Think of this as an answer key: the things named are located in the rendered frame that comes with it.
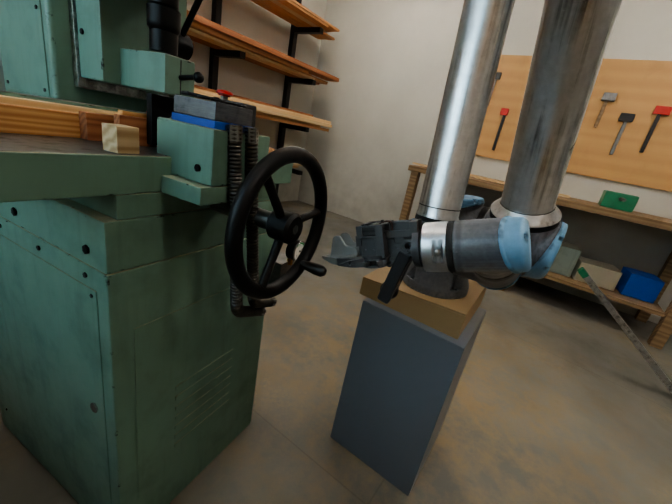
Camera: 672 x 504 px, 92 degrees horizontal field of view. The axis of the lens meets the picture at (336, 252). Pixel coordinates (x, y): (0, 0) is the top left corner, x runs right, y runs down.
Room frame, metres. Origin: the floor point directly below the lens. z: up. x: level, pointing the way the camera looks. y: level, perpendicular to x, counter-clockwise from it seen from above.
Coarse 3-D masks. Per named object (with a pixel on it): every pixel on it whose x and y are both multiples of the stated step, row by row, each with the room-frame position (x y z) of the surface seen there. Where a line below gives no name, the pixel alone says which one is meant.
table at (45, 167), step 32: (0, 160) 0.36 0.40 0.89; (32, 160) 0.39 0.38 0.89; (64, 160) 0.42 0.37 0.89; (96, 160) 0.45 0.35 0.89; (128, 160) 0.49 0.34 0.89; (160, 160) 0.54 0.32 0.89; (0, 192) 0.36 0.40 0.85; (32, 192) 0.38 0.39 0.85; (64, 192) 0.41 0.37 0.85; (96, 192) 0.45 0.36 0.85; (128, 192) 0.49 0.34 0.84; (192, 192) 0.51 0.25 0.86; (224, 192) 0.55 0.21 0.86
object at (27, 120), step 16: (0, 112) 0.48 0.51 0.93; (16, 112) 0.49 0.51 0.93; (32, 112) 0.51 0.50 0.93; (48, 112) 0.53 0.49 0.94; (64, 112) 0.55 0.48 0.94; (0, 128) 0.47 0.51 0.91; (16, 128) 0.49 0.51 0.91; (32, 128) 0.51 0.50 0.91; (48, 128) 0.53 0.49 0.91; (64, 128) 0.55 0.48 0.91
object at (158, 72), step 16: (128, 64) 0.72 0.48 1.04; (144, 64) 0.69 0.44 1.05; (160, 64) 0.68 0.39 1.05; (176, 64) 0.69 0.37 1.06; (192, 64) 0.73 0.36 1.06; (128, 80) 0.72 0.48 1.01; (144, 80) 0.70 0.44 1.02; (160, 80) 0.68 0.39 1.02; (176, 80) 0.69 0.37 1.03; (192, 80) 0.73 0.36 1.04; (192, 96) 0.73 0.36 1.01
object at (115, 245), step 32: (32, 224) 0.55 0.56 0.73; (64, 224) 0.50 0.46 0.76; (96, 224) 0.46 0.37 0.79; (128, 224) 0.49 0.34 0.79; (160, 224) 0.54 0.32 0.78; (192, 224) 0.60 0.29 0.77; (224, 224) 0.68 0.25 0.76; (96, 256) 0.47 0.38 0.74; (128, 256) 0.49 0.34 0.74; (160, 256) 0.54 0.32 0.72
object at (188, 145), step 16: (160, 128) 0.57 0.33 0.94; (176, 128) 0.56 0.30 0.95; (192, 128) 0.54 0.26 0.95; (208, 128) 0.53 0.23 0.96; (160, 144) 0.57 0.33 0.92; (176, 144) 0.55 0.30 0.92; (192, 144) 0.54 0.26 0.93; (208, 144) 0.53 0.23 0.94; (224, 144) 0.54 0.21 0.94; (176, 160) 0.55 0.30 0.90; (192, 160) 0.54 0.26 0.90; (208, 160) 0.52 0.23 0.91; (224, 160) 0.54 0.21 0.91; (192, 176) 0.54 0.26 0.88; (208, 176) 0.52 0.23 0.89; (224, 176) 0.55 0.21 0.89
